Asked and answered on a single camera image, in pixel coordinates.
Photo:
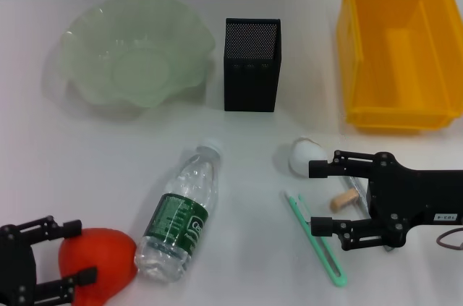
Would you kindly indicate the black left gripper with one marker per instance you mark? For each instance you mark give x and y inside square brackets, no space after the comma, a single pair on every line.
[14,266]

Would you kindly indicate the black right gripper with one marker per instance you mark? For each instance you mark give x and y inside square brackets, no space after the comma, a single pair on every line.
[416,197]

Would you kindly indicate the small beige cork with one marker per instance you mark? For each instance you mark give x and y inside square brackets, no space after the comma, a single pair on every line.
[341,202]

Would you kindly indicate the grey marker pen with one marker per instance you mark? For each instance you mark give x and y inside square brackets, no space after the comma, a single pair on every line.
[352,186]

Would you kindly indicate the red-orange fruit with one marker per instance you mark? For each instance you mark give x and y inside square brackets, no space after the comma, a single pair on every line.
[105,248]

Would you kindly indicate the mint green utility knife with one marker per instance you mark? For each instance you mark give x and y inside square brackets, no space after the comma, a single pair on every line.
[296,208]

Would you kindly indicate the clear water bottle green label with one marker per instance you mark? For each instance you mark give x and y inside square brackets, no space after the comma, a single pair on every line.
[173,219]

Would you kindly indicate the black mesh pen holder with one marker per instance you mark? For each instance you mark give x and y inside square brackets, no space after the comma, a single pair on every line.
[249,85]

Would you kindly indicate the translucent green glass fruit plate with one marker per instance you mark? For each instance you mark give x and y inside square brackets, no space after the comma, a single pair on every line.
[108,49]

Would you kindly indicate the yellow plastic storage bin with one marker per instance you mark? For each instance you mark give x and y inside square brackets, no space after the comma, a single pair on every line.
[398,67]

